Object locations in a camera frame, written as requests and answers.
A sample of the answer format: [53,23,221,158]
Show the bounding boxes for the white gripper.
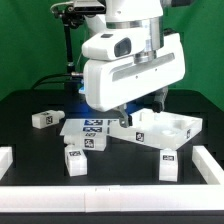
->
[84,33,185,128]

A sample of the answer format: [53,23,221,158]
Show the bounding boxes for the white square tabletop part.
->
[109,108,203,150]

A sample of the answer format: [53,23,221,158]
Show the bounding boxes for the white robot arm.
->
[82,0,194,128]

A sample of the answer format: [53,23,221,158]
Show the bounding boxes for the white tag sheet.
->
[60,118,111,136]

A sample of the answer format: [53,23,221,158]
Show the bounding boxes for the white U-shaped fence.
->
[0,146,224,213]

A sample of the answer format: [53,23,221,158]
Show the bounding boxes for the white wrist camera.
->
[81,32,134,62]

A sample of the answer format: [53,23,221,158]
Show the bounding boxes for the black cable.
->
[31,73,73,90]

